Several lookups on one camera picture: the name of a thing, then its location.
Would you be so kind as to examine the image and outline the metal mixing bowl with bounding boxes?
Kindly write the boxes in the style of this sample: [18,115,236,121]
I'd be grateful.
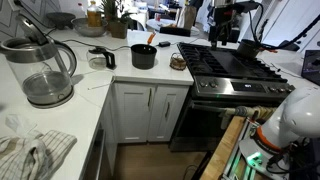
[70,17,108,38]

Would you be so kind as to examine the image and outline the white plastic jug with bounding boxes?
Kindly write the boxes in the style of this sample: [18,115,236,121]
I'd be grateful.
[73,2,88,19]

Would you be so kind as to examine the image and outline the grey saucepan orange handle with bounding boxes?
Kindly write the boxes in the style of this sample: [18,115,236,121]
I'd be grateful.
[235,38,278,60]

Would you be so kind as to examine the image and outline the dark round bowl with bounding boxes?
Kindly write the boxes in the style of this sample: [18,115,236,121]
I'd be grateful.
[45,11,77,30]

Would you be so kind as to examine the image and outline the potted green plant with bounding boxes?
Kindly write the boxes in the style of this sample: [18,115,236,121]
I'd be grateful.
[99,0,134,40]

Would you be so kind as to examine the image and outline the checked dish towel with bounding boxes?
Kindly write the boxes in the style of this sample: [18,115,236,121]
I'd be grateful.
[0,129,78,180]

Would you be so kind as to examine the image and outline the stainless dishwasher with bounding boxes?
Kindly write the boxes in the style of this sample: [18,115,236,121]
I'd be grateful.
[81,128,108,180]

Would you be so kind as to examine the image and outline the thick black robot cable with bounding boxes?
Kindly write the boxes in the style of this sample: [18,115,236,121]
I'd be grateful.
[248,1,320,51]

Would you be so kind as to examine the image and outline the thin black power cable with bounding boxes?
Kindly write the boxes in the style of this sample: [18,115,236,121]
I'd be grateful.
[61,39,161,53]

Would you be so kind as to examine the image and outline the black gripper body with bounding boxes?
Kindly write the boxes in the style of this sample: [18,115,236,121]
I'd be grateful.
[209,5,242,38]

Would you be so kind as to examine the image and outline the round white table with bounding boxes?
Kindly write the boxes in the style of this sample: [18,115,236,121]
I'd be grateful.
[145,18,201,37]

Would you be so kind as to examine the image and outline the crumpled clear plastic wrap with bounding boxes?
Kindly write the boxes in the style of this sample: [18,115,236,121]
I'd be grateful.
[4,113,38,138]

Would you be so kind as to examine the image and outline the cooking oil bottle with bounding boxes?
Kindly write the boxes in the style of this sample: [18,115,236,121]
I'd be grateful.
[86,0,103,28]

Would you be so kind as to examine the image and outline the brown paper bag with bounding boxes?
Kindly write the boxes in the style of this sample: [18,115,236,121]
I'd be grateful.
[176,4,198,31]

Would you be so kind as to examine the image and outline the wooden table top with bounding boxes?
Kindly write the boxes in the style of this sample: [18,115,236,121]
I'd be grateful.
[199,115,247,180]

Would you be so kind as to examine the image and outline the black pot orange handle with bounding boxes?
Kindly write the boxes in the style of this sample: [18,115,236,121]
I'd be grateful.
[130,32,158,70]

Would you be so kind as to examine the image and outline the black power adapter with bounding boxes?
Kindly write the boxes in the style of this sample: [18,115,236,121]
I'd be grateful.
[157,40,172,48]

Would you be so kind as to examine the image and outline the glass electric kettle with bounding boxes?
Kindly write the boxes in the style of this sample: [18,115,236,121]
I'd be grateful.
[0,13,78,110]

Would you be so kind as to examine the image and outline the beige towel on oven handle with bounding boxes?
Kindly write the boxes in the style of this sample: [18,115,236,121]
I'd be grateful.
[219,105,278,129]

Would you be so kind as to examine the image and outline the white cabinet door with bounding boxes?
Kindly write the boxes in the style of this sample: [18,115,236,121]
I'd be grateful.
[114,82,157,144]
[147,84,190,143]

